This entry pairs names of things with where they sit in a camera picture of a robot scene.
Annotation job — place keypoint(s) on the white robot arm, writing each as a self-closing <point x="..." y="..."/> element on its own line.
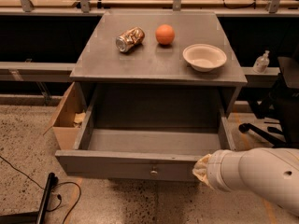
<point x="272" y="173"/>

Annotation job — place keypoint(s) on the beige padded gripper end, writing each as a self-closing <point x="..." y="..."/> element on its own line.
<point x="214" y="169"/>

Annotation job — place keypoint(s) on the grey drawer cabinet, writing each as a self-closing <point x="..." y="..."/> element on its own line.
<point x="151" y="64"/>

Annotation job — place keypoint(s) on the black office chair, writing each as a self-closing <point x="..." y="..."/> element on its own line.
<point x="281" y="103"/>

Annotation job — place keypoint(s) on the white paper bowl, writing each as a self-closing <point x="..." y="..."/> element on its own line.
<point x="204" y="57"/>

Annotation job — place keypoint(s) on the cardboard box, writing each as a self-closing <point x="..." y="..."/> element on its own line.
<point x="62" y="120"/>

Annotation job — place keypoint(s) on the crushed soda can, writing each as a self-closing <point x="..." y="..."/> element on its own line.
<point x="129" y="39"/>

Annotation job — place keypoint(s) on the grey top drawer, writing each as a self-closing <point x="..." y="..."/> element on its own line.
<point x="153" y="133"/>

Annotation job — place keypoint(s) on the orange ball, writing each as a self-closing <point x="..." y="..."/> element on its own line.
<point x="165" y="34"/>

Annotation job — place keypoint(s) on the clear sanitizer bottle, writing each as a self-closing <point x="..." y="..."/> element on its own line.
<point x="261" y="63"/>

